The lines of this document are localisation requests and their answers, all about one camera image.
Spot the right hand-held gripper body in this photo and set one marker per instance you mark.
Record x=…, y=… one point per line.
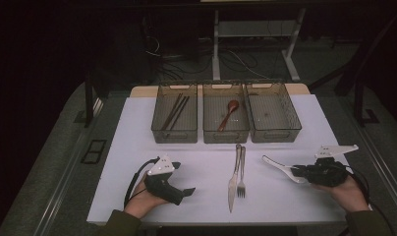
x=327, y=173

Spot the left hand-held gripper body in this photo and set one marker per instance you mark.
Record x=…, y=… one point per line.
x=160, y=183

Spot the steel table knife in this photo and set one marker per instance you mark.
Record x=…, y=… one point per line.
x=232, y=190

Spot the black chopstick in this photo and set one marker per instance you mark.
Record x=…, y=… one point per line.
x=181, y=113
x=178, y=113

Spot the brown wooden chopstick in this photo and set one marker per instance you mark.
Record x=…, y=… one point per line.
x=174, y=112
x=171, y=112

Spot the steel fork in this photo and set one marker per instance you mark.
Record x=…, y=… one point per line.
x=241, y=183

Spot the smoky clear plastic bin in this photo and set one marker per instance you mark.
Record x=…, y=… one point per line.
x=272, y=114
x=213, y=111
x=160, y=108

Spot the brown wooden spoon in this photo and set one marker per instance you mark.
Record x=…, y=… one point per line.
x=233, y=105

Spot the person's left hand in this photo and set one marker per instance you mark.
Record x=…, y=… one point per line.
x=141, y=201

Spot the person's right hand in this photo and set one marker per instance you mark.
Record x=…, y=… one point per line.
x=349, y=196

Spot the white table board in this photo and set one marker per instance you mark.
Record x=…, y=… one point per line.
x=213, y=183

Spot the dark metal stand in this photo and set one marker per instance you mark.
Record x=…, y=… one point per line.
x=358, y=98

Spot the white metal stand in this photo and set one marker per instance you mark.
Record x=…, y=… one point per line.
x=215, y=49

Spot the metal floor rail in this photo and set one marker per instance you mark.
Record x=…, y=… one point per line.
x=383, y=170
x=60, y=196

